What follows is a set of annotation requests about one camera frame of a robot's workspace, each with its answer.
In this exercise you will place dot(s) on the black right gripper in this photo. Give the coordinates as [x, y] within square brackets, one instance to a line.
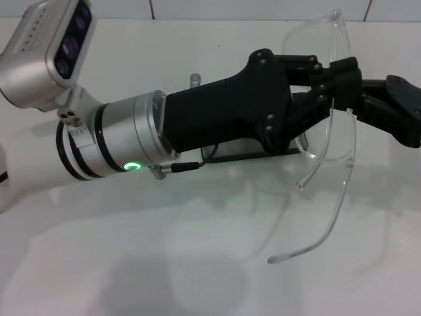
[406, 108]

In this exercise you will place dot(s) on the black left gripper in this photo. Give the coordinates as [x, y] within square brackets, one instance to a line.
[223, 112]

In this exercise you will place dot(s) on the black glasses case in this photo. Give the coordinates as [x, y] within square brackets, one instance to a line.
[237, 156]

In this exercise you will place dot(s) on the small silver cylindrical plug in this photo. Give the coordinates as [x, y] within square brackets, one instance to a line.
[195, 80]

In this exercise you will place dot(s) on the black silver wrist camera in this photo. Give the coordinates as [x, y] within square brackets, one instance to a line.
[26, 66]

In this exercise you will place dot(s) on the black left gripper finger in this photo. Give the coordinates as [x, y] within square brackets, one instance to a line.
[343, 67]
[345, 93]

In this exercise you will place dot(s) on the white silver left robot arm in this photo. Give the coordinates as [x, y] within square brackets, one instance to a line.
[125, 131]

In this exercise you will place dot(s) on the clear transparent glasses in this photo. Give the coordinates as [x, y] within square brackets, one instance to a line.
[342, 33]

